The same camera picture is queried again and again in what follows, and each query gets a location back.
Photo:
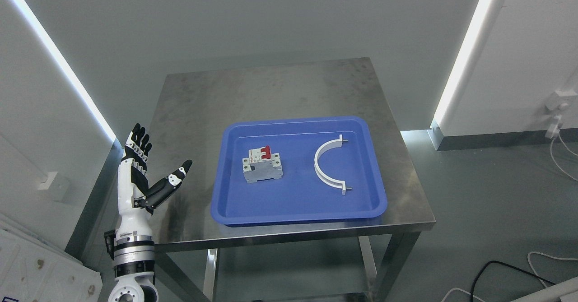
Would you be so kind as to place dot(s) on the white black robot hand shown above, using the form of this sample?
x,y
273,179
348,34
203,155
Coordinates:
x,y
136,199

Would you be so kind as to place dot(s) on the grey circuit breaker red switch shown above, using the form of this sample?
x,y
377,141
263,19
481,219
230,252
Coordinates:
x,y
262,164

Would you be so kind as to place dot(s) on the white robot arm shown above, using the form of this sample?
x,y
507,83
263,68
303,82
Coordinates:
x,y
133,258

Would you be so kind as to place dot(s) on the stainless steel table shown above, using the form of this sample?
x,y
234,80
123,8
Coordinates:
x,y
193,111

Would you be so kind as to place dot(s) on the white labelled board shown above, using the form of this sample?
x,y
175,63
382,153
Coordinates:
x,y
33,270

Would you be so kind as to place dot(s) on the blue plastic tray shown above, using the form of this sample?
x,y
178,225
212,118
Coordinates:
x,y
298,197

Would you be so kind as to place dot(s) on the white curved pipe clamp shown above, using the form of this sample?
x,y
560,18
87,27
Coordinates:
x,y
326,164

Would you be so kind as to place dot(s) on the white wall socket with charger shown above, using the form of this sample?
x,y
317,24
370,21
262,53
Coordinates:
x,y
556,104

